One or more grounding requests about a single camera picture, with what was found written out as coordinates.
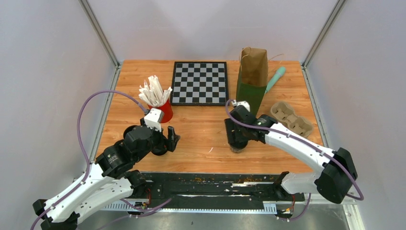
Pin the green paper bag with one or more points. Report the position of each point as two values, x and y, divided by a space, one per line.
252 77

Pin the black white chessboard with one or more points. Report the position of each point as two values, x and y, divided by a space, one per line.
202 83

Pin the cardboard cup carrier tray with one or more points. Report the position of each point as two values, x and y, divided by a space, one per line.
286 115

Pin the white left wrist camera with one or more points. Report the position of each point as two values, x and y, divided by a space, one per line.
153 119

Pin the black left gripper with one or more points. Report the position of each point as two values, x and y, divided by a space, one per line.
171 142

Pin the red straw holder cup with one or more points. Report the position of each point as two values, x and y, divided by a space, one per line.
167 110

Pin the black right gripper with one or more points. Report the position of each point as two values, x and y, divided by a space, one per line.
231 126

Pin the clear brown plastic cup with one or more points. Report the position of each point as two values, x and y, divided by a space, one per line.
237 150

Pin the black lid stack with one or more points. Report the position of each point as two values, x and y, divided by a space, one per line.
159 151

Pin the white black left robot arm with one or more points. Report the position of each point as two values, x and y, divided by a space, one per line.
111 177

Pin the white wrapped straws bundle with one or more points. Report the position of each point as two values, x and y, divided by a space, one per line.
152 92

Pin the mint green handle tool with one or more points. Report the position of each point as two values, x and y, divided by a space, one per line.
278 74

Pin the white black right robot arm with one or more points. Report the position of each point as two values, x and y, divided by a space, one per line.
333 173

